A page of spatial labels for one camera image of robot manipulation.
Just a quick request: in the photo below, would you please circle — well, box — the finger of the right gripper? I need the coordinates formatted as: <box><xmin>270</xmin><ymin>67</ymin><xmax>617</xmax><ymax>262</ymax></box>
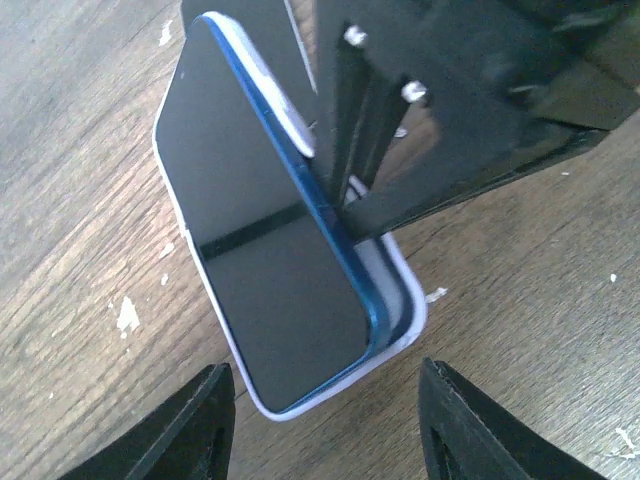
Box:
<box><xmin>314</xmin><ymin>0</ymin><xmax>639</xmax><ymax>239</ymax></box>

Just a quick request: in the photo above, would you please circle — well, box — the lilac cased phone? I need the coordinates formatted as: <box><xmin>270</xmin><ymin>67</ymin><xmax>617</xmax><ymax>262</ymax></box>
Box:
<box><xmin>152</xmin><ymin>10</ymin><xmax>429</xmax><ymax>423</ymax></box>

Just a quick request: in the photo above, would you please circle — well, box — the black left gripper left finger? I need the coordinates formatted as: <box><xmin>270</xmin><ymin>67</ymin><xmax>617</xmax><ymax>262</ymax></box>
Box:
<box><xmin>62</xmin><ymin>363</ymin><xmax>235</xmax><ymax>479</ymax></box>

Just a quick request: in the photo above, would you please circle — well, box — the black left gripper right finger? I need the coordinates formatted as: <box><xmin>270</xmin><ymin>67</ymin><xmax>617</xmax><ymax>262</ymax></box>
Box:
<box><xmin>418</xmin><ymin>358</ymin><xmax>604</xmax><ymax>480</ymax></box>

